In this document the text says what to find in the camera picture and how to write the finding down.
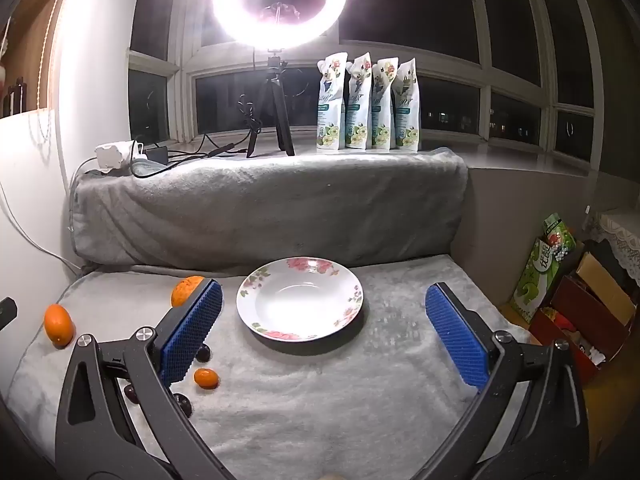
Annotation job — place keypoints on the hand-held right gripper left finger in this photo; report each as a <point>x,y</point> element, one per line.
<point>192,332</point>

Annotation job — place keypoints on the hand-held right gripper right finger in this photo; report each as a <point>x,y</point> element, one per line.
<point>455,332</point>

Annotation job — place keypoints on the dark cherry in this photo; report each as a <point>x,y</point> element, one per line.
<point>131,394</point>
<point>184,405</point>
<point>204,355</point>

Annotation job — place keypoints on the large orange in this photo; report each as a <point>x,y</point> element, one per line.
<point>184,292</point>

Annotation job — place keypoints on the kumquat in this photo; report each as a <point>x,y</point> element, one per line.
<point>206,378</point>

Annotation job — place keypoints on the small orange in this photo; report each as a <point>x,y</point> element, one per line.
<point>57,325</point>

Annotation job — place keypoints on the white floral plate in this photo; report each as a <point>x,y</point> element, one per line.
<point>300,305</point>

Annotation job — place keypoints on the light green snack bag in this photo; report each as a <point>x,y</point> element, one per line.
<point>537,285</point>

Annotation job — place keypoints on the red cardboard box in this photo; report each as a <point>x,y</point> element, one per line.
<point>585,310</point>

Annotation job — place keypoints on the dark green printed packet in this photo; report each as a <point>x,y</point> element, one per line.
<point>557,232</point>

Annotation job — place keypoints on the grey plush cushion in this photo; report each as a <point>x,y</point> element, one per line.
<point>275,210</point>

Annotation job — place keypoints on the brown cardboard box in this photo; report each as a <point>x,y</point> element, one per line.
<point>605,285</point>

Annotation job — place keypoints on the black power adapter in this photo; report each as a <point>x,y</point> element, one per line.
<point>157,154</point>

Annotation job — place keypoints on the white power strip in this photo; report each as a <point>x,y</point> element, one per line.
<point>112,156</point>

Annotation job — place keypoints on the white lace cloth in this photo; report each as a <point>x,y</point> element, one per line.
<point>622,232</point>

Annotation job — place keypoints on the wooden cabinet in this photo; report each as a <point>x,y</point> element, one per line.
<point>27,25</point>

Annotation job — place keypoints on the white window frame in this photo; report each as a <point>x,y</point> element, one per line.
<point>182,110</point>

